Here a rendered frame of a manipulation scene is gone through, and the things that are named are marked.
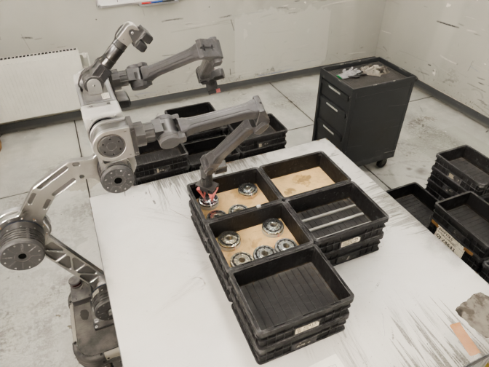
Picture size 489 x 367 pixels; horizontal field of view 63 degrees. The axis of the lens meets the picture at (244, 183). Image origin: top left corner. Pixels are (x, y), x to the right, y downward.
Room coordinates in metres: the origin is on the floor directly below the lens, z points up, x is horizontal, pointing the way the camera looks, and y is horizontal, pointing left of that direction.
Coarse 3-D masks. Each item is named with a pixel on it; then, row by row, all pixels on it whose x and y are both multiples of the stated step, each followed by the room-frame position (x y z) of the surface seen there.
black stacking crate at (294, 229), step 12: (240, 216) 1.34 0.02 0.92; (252, 216) 1.37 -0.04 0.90; (264, 216) 1.39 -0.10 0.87; (276, 216) 1.42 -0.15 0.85; (288, 216) 1.36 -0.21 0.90; (216, 228) 1.30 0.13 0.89; (228, 228) 1.32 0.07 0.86; (240, 228) 1.34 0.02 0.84; (288, 228) 1.35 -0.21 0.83; (300, 240) 1.25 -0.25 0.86; (216, 252) 1.17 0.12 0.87; (228, 276) 1.04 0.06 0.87
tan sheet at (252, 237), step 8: (240, 232) 1.33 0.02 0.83; (248, 232) 1.33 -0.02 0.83; (256, 232) 1.33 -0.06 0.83; (288, 232) 1.33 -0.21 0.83; (248, 240) 1.28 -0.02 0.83; (256, 240) 1.28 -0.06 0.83; (264, 240) 1.28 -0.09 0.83; (272, 240) 1.27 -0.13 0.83; (240, 248) 1.23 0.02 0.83; (248, 248) 1.23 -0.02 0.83
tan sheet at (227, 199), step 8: (256, 184) 1.69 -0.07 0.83; (224, 192) 1.62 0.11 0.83; (232, 192) 1.62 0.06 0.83; (224, 200) 1.56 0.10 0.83; (232, 200) 1.56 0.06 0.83; (240, 200) 1.56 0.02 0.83; (248, 200) 1.56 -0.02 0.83; (256, 200) 1.56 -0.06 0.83; (264, 200) 1.56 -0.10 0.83; (216, 208) 1.50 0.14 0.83; (224, 208) 1.50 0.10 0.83
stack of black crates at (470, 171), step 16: (448, 160) 2.38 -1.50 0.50; (464, 160) 2.39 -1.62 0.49; (480, 160) 2.31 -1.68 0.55; (432, 176) 2.31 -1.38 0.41; (448, 176) 2.19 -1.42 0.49; (464, 176) 2.09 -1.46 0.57; (480, 176) 2.20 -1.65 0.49; (432, 192) 2.26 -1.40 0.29; (448, 192) 2.15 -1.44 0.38; (480, 192) 2.00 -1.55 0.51
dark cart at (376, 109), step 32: (352, 64) 3.25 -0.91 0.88; (384, 64) 3.28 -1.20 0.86; (320, 96) 3.09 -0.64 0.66; (352, 96) 2.72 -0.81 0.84; (384, 96) 2.85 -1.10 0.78; (320, 128) 3.06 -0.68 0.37; (352, 128) 2.75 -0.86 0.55; (384, 128) 2.89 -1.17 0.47; (352, 160) 2.78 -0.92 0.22; (384, 160) 2.97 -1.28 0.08
